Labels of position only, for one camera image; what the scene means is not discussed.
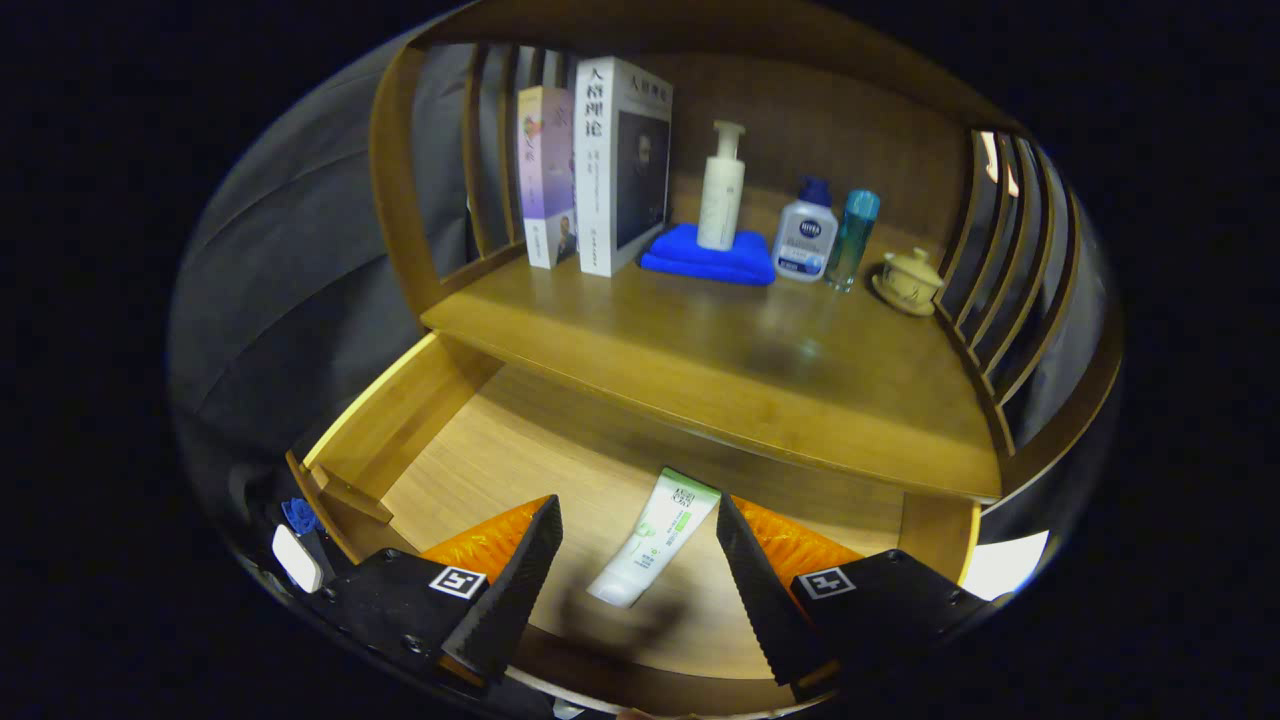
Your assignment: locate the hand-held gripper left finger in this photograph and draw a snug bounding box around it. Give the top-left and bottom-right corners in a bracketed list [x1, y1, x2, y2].
[300, 495, 564, 691]

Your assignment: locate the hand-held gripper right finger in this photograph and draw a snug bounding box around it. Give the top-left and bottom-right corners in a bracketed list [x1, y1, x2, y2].
[716, 495, 1001, 701]

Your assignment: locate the white and green tube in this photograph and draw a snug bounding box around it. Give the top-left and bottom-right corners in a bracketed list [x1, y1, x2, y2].
[586, 467, 722, 609]

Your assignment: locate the brown wooden drawer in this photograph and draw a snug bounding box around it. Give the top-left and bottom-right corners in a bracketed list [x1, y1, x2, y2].
[285, 335, 981, 716]

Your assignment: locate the brown wooden countertop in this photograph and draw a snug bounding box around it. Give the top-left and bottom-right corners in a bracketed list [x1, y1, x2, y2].
[420, 215, 1004, 501]

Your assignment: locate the small white device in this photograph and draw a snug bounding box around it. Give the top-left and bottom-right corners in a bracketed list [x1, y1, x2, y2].
[272, 524, 324, 594]

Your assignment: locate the white box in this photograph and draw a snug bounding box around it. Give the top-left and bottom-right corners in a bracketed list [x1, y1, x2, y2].
[960, 530, 1051, 601]

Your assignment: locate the blue folded towel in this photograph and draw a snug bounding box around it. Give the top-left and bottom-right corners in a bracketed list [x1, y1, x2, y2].
[640, 222, 777, 287]

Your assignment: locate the beige lidded tea cup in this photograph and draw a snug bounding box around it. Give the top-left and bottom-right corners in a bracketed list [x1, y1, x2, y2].
[871, 247, 946, 318]

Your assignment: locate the white bottle with blue cap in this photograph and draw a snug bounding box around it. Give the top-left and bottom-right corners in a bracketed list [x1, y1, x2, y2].
[771, 177, 840, 284]

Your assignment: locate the slim teal bottle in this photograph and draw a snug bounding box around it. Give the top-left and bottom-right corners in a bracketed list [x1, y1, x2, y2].
[826, 189, 882, 294]

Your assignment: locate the white pump bottle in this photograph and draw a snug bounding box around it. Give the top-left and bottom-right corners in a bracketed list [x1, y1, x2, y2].
[696, 121, 747, 252]

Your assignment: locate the thick white book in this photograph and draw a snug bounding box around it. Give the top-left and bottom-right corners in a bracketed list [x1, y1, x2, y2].
[574, 56, 674, 279]

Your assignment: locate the purple book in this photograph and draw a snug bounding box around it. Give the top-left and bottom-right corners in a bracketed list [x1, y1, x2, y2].
[517, 85, 578, 270]

